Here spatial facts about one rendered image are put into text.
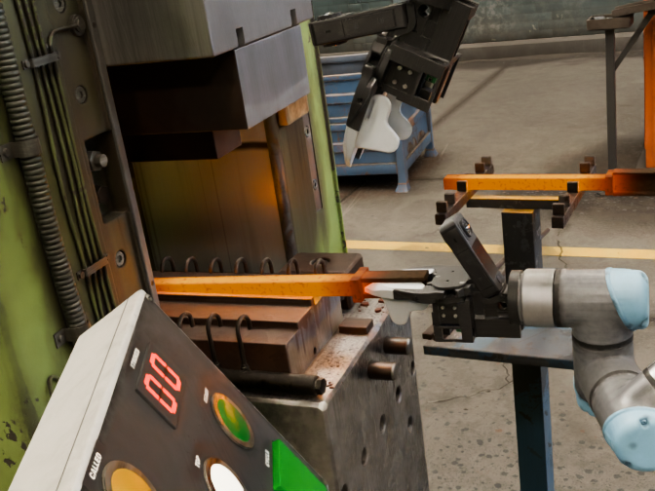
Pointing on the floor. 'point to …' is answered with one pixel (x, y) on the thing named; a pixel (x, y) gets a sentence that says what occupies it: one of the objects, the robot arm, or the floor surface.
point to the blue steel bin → (336, 97)
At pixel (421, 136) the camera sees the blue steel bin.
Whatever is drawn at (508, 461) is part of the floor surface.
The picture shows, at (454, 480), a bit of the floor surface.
